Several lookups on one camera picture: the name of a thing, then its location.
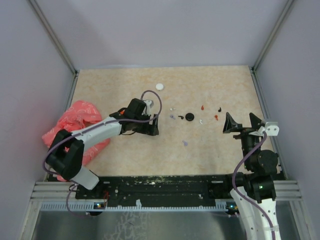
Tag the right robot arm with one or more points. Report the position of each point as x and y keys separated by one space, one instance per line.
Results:
x=252 y=182

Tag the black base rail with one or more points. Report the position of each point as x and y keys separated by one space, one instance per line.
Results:
x=176 y=190

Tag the pink plastic bag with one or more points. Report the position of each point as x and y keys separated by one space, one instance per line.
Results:
x=80 y=115

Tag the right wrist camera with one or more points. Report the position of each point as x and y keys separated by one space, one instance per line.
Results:
x=270 y=128

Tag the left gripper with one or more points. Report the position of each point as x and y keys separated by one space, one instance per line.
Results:
x=151 y=129

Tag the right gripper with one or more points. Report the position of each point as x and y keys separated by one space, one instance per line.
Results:
x=255 y=122

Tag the grey cable duct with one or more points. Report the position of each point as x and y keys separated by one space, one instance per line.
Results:
x=95 y=205

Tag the white charging case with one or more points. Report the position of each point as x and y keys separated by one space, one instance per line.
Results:
x=159 y=86

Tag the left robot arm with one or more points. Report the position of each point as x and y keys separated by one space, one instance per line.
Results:
x=65 y=155

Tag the black charging case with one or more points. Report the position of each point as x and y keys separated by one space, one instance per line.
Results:
x=189 y=116

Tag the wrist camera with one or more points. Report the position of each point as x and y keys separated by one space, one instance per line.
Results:
x=270 y=128
x=149 y=104

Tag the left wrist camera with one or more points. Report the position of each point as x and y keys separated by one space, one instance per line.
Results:
x=149 y=104

